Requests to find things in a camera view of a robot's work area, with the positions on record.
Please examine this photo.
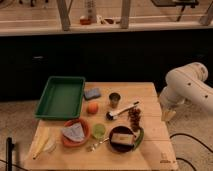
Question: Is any green plastic cup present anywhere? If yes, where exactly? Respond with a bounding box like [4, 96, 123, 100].
[92, 124, 106, 139]

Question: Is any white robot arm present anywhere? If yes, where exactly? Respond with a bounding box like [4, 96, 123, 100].
[159, 62, 213, 121]

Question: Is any black cable on floor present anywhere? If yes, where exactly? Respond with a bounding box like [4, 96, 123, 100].
[169, 132, 213, 171]

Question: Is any orange fruit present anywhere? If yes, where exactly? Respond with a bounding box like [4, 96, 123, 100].
[87, 101, 99, 114]

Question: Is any small metal cup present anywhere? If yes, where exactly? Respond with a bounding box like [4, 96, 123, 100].
[109, 92, 121, 108]

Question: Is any tan block in bowl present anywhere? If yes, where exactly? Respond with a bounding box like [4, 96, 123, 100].
[111, 133, 134, 145]

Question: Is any red object on shelf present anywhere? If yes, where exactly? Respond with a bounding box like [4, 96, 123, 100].
[79, 16, 91, 25]

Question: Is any green pepper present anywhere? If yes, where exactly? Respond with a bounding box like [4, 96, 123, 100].
[133, 127, 144, 150]

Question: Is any orange bowl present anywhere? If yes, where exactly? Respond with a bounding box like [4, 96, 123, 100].
[61, 118, 91, 147]

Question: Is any metal fork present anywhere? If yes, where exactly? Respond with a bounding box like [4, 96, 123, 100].
[86, 138, 109, 152]

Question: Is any black bowl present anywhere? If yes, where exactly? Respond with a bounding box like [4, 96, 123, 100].
[109, 126, 136, 153]

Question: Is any white bottle on shelf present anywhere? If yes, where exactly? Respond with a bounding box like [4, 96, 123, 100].
[85, 0, 97, 23]

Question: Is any grey folded cloth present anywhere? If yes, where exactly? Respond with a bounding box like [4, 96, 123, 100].
[62, 122, 85, 142]

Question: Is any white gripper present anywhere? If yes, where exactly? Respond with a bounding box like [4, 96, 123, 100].
[159, 95, 178, 121]

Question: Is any black stand post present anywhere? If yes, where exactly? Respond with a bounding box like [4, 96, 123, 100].
[6, 137, 14, 171]

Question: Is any green plastic tray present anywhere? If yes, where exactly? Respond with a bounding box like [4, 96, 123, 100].
[35, 76, 85, 120]

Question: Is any yellow banana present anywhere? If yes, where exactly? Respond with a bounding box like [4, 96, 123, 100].
[33, 128, 49, 159]

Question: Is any blue grey sponge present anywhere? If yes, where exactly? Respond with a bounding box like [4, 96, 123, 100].
[84, 88, 101, 100]

